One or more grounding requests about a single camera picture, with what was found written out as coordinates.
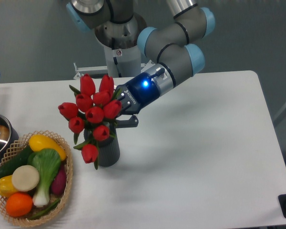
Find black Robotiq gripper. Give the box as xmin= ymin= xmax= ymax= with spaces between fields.
xmin=116 ymin=73 xmax=160 ymax=128

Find red tulip bouquet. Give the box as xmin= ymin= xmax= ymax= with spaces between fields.
xmin=58 ymin=73 xmax=123 ymax=170

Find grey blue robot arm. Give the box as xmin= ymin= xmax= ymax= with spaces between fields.
xmin=66 ymin=0 xmax=215 ymax=128

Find dark grey ribbed vase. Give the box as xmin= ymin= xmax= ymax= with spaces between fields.
xmin=81 ymin=123 xmax=120 ymax=169

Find green bok choy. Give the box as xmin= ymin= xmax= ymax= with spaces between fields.
xmin=28 ymin=148 xmax=61 ymax=208

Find purple sweet potato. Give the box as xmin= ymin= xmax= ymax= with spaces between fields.
xmin=51 ymin=165 xmax=67 ymax=195

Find yellow squash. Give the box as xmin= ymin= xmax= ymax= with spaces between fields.
xmin=29 ymin=134 xmax=67 ymax=161

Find green chili pepper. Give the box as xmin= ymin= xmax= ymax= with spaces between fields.
xmin=28 ymin=198 xmax=61 ymax=220

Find dark green cucumber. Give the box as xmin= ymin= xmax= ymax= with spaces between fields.
xmin=0 ymin=145 xmax=33 ymax=179

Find beige round disc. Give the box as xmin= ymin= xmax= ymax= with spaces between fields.
xmin=11 ymin=165 xmax=40 ymax=192

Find woven wicker basket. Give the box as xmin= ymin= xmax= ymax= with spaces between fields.
xmin=0 ymin=130 xmax=73 ymax=228

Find orange fruit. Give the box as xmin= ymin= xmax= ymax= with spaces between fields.
xmin=5 ymin=192 xmax=33 ymax=217

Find yellow bell pepper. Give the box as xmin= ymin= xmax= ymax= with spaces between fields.
xmin=0 ymin=175 xmax=18 ymax=198

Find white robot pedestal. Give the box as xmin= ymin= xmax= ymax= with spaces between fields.
xmin=73 ymin=11 xmax=163 ymax=80

